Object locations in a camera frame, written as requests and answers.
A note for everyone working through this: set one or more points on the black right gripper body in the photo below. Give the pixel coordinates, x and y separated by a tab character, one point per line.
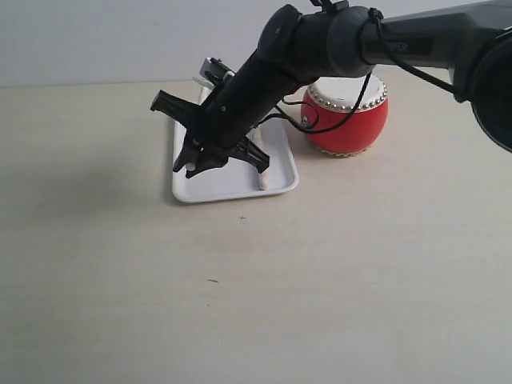
232	109

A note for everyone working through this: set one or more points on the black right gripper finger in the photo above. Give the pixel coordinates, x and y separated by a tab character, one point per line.
187	157
204	161

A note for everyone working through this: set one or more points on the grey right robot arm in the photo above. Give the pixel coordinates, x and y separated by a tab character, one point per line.
464	50

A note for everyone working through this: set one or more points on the red small drum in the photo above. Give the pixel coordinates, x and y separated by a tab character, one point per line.
359	104

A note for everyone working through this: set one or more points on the white plastic tray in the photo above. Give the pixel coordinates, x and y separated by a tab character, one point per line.
238	180

